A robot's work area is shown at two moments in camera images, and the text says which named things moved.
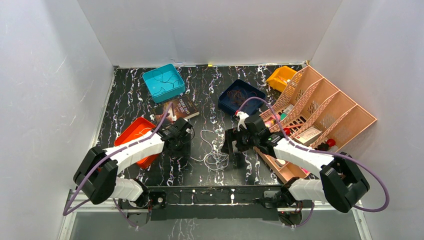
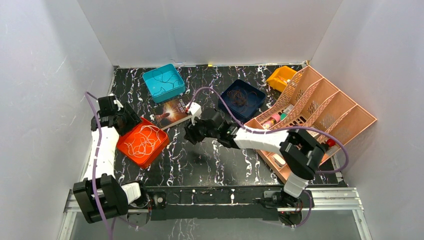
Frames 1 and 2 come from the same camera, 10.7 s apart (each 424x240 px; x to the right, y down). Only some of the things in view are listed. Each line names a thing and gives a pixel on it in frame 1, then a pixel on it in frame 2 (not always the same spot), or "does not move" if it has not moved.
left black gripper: (180, 145) → (129, 120)
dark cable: (172, 78) does not move
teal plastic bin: (164, 83) does not move
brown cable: (239, 97) does not move
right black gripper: (231, 135) → (190, 130)
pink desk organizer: (313, 112) does not move
